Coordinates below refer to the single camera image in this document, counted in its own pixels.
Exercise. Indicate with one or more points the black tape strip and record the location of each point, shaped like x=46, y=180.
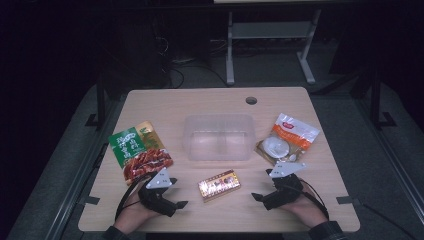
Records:
x=346, y=200
x=90, y=200

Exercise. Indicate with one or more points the white metal table frame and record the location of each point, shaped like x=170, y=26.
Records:
x=270, y=30

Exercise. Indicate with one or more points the small gold snack packet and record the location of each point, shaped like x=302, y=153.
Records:
x=219, y=185

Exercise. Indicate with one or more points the green and red snack packet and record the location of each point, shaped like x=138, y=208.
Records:
x=140, y=150

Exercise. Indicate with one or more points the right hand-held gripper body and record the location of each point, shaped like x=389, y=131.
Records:
x=285, y=191

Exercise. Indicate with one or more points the clear plastic container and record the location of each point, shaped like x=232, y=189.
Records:
x=219, y=138

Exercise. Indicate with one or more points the orange and white snack packet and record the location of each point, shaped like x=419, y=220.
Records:
x=286, y=136

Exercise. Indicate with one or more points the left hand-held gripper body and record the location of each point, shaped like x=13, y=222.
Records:
x=156, y=195

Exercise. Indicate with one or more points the black metal stand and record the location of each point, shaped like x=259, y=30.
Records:
x=100, y=106
x=376, y=103

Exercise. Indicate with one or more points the person's left hand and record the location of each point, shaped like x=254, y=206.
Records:
x=133, y=216

